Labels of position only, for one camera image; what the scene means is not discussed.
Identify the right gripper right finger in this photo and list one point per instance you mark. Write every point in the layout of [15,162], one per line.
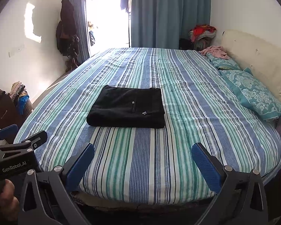
[239,197]

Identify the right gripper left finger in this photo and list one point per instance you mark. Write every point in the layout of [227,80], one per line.
[45,197]

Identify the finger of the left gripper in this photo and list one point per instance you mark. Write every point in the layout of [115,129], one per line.
[8,131]

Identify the black pants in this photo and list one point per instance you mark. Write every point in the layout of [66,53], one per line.
[127,108]

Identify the left hand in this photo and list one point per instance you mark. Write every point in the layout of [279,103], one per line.
[9,204]

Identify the clothes pile on dresser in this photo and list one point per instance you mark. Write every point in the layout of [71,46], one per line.
[20,98]

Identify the teal patterned pillow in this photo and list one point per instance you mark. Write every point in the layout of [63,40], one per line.
[252,93]

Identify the dark hanging clothes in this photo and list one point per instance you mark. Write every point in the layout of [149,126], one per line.
[66,36]

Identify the striped bed sheet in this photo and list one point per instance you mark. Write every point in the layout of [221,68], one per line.
[152,165]

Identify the cream headboard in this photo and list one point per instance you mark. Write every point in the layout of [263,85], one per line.
[261,57]

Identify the pink garment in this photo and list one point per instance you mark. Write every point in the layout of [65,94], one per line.
[215,51]

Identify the red clothes pile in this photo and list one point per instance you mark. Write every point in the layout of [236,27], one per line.
[202,31]

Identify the blue curtain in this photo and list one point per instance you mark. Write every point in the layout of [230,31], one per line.
[162,23]

